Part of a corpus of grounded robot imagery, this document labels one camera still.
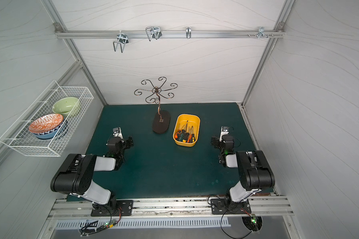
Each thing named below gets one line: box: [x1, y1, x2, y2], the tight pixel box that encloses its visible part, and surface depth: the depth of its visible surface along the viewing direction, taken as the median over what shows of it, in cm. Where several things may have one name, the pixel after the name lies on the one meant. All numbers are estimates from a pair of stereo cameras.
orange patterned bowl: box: [28, 113, 64, 133], surface depth 64 cm
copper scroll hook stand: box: [133, 76, 178, 134], surface depth 95 cm
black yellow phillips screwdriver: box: [191, 125, 196, 143], surface depth 101 cm
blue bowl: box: [32, 117, 68, 140], surface depth 59 cm
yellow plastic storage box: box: [172, 113, 201, 147], surface depth 106 cm
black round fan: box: [241, 214, 263, 232], surface depth 73 cm
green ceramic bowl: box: [52, 97, 81, 118], surface depth 73 cm
